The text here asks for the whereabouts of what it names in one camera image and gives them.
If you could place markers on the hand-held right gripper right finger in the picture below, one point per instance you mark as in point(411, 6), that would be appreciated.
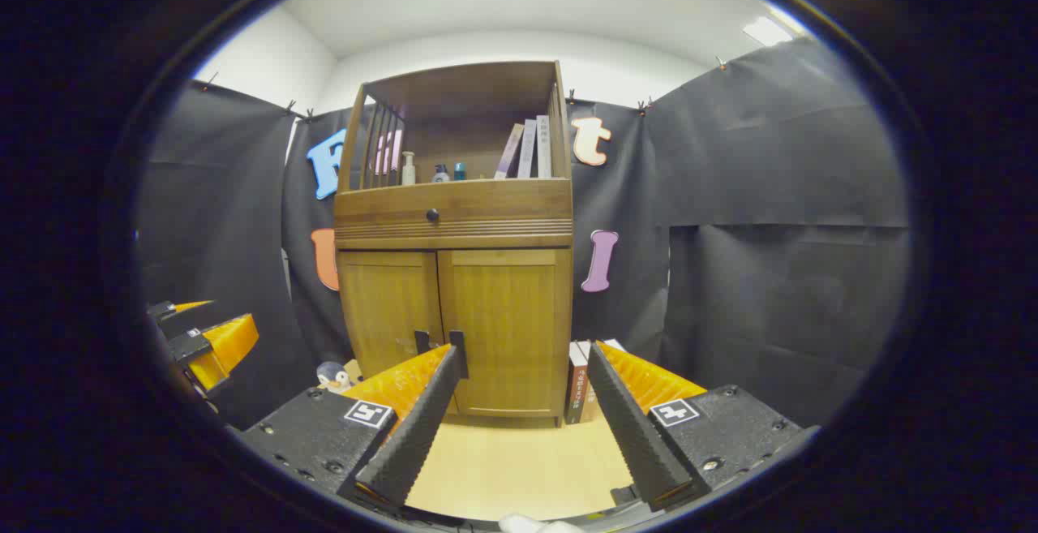
point(632, 436)

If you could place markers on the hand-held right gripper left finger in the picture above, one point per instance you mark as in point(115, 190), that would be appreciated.
point(422, 427)

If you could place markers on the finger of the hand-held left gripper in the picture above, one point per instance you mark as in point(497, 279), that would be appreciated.
point(174, 307)
point(227, 342)

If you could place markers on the wooden double-door shoe cabinet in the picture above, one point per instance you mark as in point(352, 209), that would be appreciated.
point(470, 83)

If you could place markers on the wooden cabinet drawer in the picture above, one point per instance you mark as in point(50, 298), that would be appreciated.
point(503, 204)

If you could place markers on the red-brown book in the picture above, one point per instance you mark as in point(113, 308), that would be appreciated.
point(576, 383)

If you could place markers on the penguin plush toy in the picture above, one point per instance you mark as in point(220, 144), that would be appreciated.
point(332, 376)

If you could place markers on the white pump bottle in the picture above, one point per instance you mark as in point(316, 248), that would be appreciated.
point(408, 169)

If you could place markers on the teal small bottle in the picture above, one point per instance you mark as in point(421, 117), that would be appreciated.
point(460, 172)

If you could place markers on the black backdrop cloth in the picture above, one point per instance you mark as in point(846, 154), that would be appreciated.
point(770, 192)

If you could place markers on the lavender book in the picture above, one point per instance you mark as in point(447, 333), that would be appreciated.
point(527, 149)

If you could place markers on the grey book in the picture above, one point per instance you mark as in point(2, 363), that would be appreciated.
point(543, 146)

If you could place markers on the small ceiling light panel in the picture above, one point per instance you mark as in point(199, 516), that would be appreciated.
point(766, 30)

